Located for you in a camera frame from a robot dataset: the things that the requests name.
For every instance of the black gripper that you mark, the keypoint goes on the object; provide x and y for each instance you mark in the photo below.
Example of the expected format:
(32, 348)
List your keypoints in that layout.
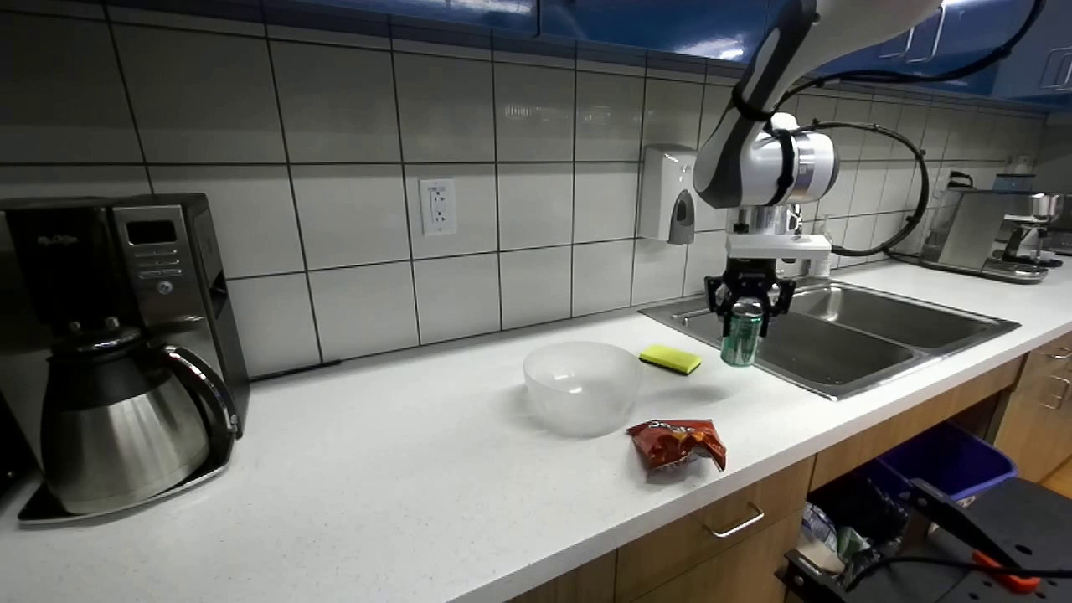
(752, 275)

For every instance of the green soda can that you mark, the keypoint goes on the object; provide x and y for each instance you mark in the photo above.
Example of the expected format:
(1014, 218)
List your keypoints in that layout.
(741, 339)

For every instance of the translucent plastic bowl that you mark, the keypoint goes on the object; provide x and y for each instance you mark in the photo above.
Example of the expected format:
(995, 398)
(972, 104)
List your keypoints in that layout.
(582, 386)

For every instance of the yellow sponge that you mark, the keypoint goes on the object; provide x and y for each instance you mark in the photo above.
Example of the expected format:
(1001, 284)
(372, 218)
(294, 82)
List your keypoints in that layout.
(672, 360)

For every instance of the stainless steel double sink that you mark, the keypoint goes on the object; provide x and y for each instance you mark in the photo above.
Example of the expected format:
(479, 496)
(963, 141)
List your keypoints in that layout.
(850, 329)

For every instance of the red chip bag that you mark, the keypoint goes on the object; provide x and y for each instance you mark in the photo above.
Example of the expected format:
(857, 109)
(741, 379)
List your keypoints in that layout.
(679, 444)

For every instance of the wooden base cabinet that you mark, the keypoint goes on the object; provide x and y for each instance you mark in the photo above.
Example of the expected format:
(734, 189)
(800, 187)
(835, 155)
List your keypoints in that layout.
(716, 539)

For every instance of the silver espresso machine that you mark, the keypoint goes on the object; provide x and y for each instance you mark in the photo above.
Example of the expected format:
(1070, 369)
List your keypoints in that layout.
(989, 237)

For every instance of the blue plastic bin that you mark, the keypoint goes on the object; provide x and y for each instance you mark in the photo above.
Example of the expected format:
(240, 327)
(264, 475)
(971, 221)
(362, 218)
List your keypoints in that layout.
(945, 459)

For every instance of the wooden drawer unit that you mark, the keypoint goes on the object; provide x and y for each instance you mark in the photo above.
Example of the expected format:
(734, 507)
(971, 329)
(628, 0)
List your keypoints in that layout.
(1039, 407)

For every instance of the black coffee maker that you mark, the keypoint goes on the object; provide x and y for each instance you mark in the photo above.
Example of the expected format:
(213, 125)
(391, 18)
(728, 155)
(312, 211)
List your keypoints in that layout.
(137, 278)

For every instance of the stainless steel coffee carafe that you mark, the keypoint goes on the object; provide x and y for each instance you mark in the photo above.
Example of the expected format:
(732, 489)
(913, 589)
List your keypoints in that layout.
(121, 421)

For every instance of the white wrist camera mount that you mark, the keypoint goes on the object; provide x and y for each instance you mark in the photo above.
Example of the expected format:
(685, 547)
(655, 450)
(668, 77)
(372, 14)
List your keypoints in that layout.
(782, 249)

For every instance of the white wall soap dispenser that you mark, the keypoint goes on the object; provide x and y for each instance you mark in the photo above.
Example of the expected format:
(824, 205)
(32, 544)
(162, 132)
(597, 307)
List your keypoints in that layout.
(668, 199)

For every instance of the white wall outlet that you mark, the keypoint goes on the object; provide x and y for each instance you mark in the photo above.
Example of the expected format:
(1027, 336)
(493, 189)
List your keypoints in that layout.
(439, 205)

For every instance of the glossy blue wall cabinet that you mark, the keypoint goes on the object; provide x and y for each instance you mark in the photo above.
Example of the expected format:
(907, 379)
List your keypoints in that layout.
(503, 18)

